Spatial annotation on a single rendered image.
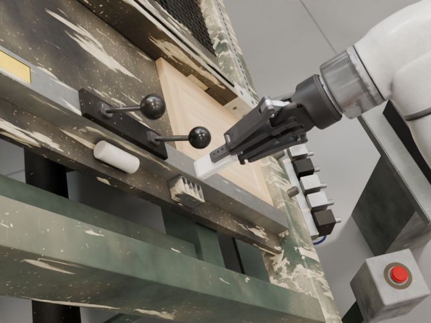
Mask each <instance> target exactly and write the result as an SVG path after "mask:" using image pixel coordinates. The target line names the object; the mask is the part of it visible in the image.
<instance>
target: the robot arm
mask: <svg viewBox="0 0 431 323"><path fill-rule="evenodd" d="M319 70H320V73H321V75H319V74H314V75H312V76H311V77H309V78H307V79H306V80H304V81H302V82H301V83H299V84H297V85H296V91H295V93H294V94H293V95H290V96H287V97H284V98H282V99H280V101H272V100H271V98H270V96H269V95H265V96H264V97H263V98H262V99H261V100H260V102H259V103H258V105H257V106H256V107H254V109H252V110H251V111H250V112H249V113H248V114H246V115H245V116H244V117H243V118H242V119H241V120H239V121H238V122H237V123H236V124H234V125H233V126H232V127H231V128H230V129H229V130H227V131H226V132H225V133H224V134H223V135H224V139H225V142H226V143H225V144H223V145H222V146H220V147H218V148H217V149H215V150H213V151H212V152H210V153H209V154H207V155H206V156H204V157H202V158H200V159H199V160H197V161H195V162H194V168H195V171H196V175H197V178H198V179H200V180H204V179H206V178H208V177H210V176H212V175H213V174H215V173H217V172H219V171H220V170H223V169H224V168H226V167H227V166H229V165H231V164H233V163H235V162H237V161H238V160H239V162H240V164H241V165H245V164H246V163H245V160H247V161H248V163H252V162H255V161H257V160H260V159H262V158H265V157H267V156H270V155H272V154H274V153H277V152H280V151H283V150H284V149H287V148H290V147H292V146H294V145H300V144H305V143H307V142H308V139H307V136H306V134H307V132H308V131H310V130H311V129H312V128H313V127H314V126H315V127H317V128H318V129H325V128H327V127H329V126H331V125H332V124H335V123H336V122H338V121H340V120H341V118H342V115H343V114H344V115H345V116H346V117H347V118H348V119H354V118H355V117H358V116H359V115H362V114H363V113H365V112H367V111H369V110H370V109H372V108H374V107H376V106H380V105H381V104H382V103H383V102H385V101H388V100H391V101H392V102H393V103H394V105H395V106H396V107H397V109H399V111H400V112H401V114H402V115H403V117H404V119H405V120H406V122H407V124H408V126H409V129H410V132H411V134H412V137H413V139H414V141H415V143H416V145H417V147H418V149H419V151H420V153H421V155H422V156H423V158H424V159H425V161H426V163H427V164H428V166H429V167H430V169H431V0H422V1H420V2H418V3H415V4H412V5H409V6H407V7H405V8H403V9H401V10H399V11H397V12H396V13H394V14H392V15H390V16H389V17H387V18H386V19H384V20H383V21H381V22H379V23H378V24H377V25H376V26H374V27H373V28H371V29H370V30H369V31H368V33H367V34H366V35H365V36H364V37H363V38H362V39H360V40H359V41H358V42H357V43H356V44H354V45H353V46H351V47H348V48H346V49H345V50H344V51H343V52H341V53H339V54H337V55H336V56H334V57H333V58H331V59H329V60H328V61H326V62H325V63H322V64H321V65H320V67H319Z"/></svg>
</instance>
